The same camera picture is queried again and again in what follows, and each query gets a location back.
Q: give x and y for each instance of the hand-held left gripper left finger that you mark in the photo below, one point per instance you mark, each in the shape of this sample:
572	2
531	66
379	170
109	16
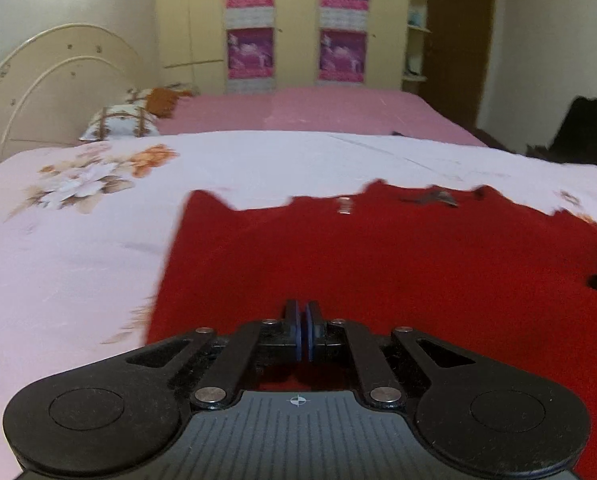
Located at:
297	332

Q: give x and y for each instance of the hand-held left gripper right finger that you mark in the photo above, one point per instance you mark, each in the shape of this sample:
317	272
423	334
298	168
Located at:
312	332

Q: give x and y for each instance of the red sequined sweater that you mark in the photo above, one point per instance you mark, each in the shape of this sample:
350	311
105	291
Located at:
403	265

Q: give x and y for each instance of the black jacket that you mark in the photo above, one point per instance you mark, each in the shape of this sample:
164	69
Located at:
585	132

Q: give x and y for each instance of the pink bedspread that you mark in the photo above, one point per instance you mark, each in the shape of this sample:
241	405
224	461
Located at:
318	110

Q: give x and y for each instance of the white floral bedsheet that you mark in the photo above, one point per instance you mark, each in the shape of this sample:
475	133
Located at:
78	240

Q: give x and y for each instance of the large patterned pillow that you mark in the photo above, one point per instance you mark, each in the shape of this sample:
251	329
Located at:
121	122

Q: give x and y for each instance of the brown wooden door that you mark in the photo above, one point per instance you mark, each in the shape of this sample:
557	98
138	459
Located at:
458	45

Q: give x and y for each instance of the cream wardrobe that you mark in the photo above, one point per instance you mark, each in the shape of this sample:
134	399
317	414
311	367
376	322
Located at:
298	25

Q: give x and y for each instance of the cream corner shelf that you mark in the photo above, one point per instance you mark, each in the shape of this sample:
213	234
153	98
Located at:
417	30

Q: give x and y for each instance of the blue vase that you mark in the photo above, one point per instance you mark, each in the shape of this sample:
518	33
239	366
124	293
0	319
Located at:
417	17

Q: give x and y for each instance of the cream round headboard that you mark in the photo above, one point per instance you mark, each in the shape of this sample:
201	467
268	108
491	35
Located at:
53	90

